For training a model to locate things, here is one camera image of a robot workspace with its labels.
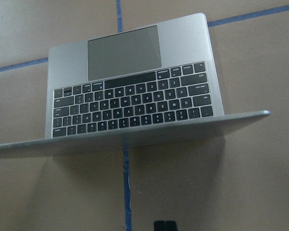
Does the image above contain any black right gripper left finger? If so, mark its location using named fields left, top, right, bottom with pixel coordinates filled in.
left=154, top=220, right=166, bottom=231

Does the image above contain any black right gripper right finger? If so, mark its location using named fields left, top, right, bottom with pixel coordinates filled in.
left=165, top=220, right=176, bottom=231

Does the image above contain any grey laptop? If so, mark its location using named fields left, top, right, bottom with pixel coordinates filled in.
left=0, top=13, right=270, bottom=159

